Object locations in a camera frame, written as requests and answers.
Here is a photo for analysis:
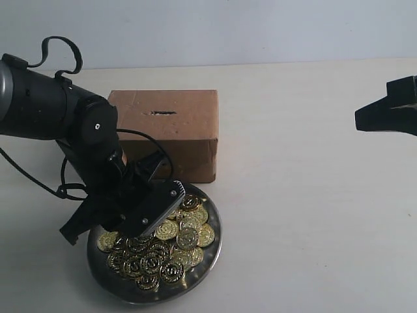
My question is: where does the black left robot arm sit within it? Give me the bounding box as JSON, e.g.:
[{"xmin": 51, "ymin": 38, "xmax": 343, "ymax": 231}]
[{"xmin": 1, "ymin": 54, "xmax": 186, "ymax": 244}]

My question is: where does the gold coin far left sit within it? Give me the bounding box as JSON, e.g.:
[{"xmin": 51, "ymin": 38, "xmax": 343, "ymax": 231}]
[{"xmin": 96, "ymin": 231, "xmax": 119, "ymax": 253}]

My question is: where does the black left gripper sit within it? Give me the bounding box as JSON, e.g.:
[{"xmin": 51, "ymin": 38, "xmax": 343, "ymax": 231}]
[{"xmin": 59, "ymin": 161, "xmax": 185, "ymax": 245}]

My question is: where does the gold coin front centre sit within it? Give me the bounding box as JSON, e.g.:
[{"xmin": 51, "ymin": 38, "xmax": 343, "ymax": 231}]
[{"xmin": 160, "ymin": 260, "xmax": 184, "ymax": 284}]

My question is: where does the round steel plate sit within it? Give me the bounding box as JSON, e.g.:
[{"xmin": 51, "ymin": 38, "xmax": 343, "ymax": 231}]
[{"xmin": 87, "ymin": 183, "xmax": 222, "ymax": 305}]

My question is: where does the gold coin right edge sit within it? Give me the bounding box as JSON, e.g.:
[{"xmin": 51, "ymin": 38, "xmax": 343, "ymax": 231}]
[{"xmin": 197, "ymin": 223, "xmax": 216, "ymax": 248}]

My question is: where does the dark gold coin top right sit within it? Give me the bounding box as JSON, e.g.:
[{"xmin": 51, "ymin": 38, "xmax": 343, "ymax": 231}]
[{"xmin": 180, "ymin": 194, "xmax": 201, "ymax": 211}]

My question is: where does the shaded gold coin right centre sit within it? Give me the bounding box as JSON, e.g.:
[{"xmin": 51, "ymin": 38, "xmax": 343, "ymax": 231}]
[{"xmin": 177, "ymin": 228, "xmax": 199, "ymax": 250}]

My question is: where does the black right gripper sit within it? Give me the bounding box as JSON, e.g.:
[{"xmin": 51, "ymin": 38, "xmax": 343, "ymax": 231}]
[{"xmin": 354, "ymin": 76, "xmax": 416, "ymax": 136}]

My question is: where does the gold coin front bottom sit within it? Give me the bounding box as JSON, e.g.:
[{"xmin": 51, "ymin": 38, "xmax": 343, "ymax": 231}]
[{"xmin": 135, "ymin": 274, "xmax": 160, "ymax": 291}]

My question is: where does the brown cardboard slotted box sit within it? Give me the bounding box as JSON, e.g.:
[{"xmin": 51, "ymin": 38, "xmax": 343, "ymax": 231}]
[{"xmin": 108, "ymin": 89, "xmax": 219, "ymax": 183}]

